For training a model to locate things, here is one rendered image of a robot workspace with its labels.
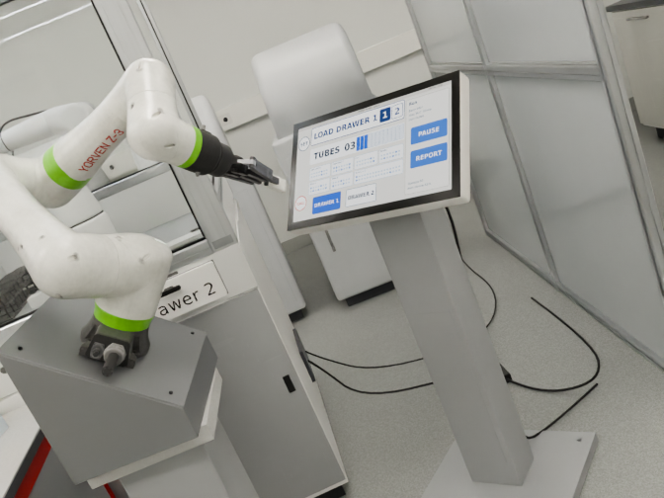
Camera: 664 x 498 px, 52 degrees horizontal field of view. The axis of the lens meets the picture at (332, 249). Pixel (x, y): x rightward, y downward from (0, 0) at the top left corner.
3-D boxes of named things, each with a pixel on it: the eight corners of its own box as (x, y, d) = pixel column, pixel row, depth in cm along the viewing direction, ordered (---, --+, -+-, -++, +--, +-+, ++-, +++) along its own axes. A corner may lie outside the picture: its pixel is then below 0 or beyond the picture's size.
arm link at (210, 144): (171, 175, 146) (199, 168, 141) (178, 124, 149) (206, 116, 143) (194, 183, 151) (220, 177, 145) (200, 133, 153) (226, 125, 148)
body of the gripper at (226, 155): (223, 136, 147) (255, 149, 154) (199, 143, 152) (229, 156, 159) (219, 169, 145) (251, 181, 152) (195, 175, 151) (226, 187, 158)
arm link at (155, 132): (117, 161, 135) (150, 132, 129) (113, 111, 140) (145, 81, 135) (174, 181, 145) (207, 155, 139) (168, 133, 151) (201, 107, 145)
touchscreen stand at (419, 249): (552, 572, 168) (412, 198, 140) (400, 546, 196) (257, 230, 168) (598, 440, 205) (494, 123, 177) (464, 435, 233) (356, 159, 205)
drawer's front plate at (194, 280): (227, 294, 200) (211, 261, 197) (135, 334, 198) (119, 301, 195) (227, 292, 201) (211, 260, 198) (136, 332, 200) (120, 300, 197)
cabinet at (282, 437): (359, 496, 224) (262, 285, 202) (67, 630, 219) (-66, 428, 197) (319, 375, 316) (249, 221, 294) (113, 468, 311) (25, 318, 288)
